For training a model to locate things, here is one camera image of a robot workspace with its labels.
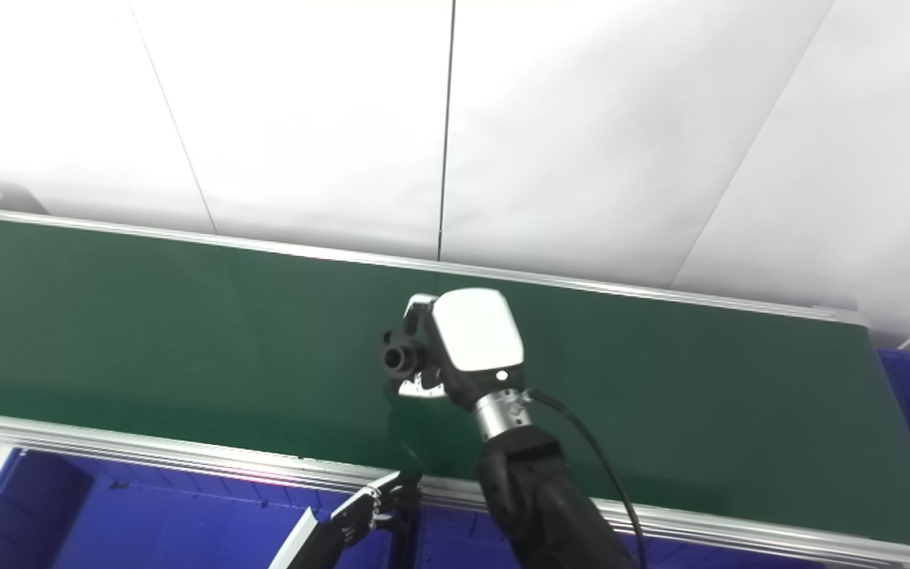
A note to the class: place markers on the green conveyor belt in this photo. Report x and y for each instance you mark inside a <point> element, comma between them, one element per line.
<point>186,332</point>

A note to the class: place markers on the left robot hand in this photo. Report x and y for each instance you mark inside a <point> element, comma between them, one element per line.
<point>329,537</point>

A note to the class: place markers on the aluminium conveyor frame rail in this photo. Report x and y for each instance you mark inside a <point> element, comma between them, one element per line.
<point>265,246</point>
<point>147,449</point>

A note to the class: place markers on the black flanged metal part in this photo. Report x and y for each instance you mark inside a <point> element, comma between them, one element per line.
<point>400,357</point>

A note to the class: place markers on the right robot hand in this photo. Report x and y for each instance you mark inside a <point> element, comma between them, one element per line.
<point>475,332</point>

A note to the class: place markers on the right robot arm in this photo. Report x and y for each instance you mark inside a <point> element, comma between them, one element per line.
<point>542,498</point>

